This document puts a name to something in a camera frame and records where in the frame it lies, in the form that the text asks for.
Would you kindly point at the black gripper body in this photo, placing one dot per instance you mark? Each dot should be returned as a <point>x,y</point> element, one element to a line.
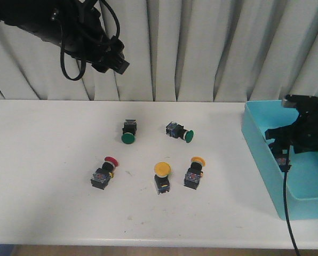
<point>88,43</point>
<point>305,134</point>

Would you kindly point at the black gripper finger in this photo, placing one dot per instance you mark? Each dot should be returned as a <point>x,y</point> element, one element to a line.
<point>279,149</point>
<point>282,134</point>
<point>117,63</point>

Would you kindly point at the red push button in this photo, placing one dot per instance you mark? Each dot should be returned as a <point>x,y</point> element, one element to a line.
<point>102,176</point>
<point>282,160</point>

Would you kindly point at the yellow push button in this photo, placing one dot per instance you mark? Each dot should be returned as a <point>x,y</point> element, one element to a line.
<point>161,177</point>
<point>194,173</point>

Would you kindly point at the turquoise plastic box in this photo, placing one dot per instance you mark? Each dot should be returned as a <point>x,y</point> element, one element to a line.
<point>299,190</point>

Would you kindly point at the white pleated curtain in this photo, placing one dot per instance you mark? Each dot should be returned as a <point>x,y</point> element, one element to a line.
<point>203,51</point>

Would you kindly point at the green push button left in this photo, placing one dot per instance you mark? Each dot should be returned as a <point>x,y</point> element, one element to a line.
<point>129,131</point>

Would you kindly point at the green push button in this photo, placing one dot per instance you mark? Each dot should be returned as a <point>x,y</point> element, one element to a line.
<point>129,131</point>
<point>176,131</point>

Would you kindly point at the green push button right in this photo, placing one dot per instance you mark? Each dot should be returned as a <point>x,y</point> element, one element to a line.
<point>176,131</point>

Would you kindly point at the yellow push button lying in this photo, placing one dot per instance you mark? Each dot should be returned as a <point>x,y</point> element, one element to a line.
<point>194,173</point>

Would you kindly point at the red push button lying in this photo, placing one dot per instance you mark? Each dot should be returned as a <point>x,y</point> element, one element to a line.
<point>102,176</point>

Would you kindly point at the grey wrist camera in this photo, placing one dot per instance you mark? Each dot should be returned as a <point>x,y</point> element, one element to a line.
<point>294,101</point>

